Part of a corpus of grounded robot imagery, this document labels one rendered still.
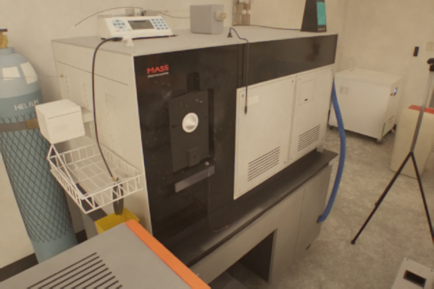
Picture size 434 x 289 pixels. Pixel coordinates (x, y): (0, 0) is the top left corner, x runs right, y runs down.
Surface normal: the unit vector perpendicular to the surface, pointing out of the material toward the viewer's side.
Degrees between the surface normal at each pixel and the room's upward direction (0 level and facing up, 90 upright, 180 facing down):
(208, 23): 90
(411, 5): 90
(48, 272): 0
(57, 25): 90
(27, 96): 90
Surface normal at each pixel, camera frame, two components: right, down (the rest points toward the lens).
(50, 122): 0.70, 0.26
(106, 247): 0.00, -0.93
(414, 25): -0.71, 0.26
